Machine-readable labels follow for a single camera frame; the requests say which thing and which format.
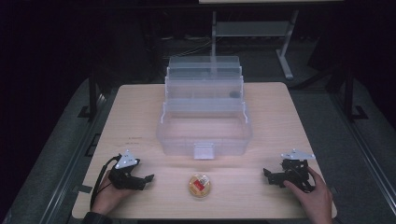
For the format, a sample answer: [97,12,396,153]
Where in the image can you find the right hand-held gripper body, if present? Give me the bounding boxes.
[279,147,317,192]

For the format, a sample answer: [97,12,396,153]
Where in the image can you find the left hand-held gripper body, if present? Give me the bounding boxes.
[107,149,148,191]

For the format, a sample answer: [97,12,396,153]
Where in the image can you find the black metal stand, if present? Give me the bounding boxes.
[341,63,370,123]
[77,62,101,119]

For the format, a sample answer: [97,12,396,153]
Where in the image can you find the round yellow container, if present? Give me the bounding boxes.
[188,173,212,199]

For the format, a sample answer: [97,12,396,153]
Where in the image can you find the grey metal stand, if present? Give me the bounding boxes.
[210,8,301,80]

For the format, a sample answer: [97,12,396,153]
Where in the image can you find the clear plastic tiered storage box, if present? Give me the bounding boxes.
[155,55,253,161]

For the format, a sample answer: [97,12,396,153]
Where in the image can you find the metal floor rail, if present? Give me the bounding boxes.
[329,91,396,216]
[38,91,108,224]

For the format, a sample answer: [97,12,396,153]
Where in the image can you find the person's left hand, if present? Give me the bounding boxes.
[92,171,137,217]

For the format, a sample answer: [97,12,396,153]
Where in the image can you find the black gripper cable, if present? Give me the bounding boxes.
[89,154,122,210]

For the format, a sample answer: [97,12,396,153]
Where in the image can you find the person's right hand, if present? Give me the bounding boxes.
[282,166,334,224]

